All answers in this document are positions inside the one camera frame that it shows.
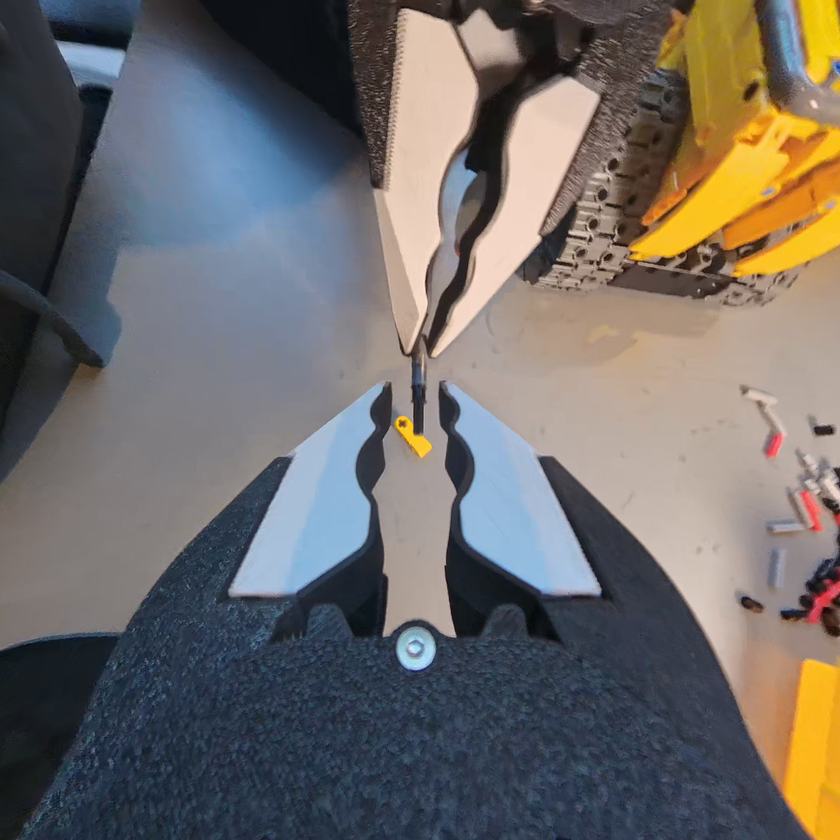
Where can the yellow short beam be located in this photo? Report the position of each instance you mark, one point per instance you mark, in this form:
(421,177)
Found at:
(413,438)

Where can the grey toy track belt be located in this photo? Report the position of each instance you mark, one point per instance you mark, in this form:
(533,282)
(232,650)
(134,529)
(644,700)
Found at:
(610,216)
(754,292)

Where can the yellow building-block toy vehicle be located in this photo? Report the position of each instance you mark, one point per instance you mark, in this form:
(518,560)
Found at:
(741,164)

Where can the small black axle pin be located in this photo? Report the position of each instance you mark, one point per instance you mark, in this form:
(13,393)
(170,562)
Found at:
(418,387)

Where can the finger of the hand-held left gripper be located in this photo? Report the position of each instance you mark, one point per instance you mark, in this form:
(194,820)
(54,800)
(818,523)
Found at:
(420,131)
(544,164)

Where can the grey desk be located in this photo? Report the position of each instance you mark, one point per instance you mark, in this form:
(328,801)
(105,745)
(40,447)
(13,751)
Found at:
(197,459)

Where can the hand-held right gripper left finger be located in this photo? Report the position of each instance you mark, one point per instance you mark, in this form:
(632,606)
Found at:
(302,525)

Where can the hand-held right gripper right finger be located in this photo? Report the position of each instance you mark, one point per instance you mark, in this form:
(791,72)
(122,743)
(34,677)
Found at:
(525,525)

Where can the yellow plastic storage bin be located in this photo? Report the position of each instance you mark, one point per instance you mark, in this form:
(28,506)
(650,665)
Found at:
(814,741)

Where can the pile of small building pieces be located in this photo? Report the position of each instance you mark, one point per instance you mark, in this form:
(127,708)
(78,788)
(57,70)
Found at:
(774,446)

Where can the black quilted pad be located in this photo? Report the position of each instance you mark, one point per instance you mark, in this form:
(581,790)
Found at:
(46,709)

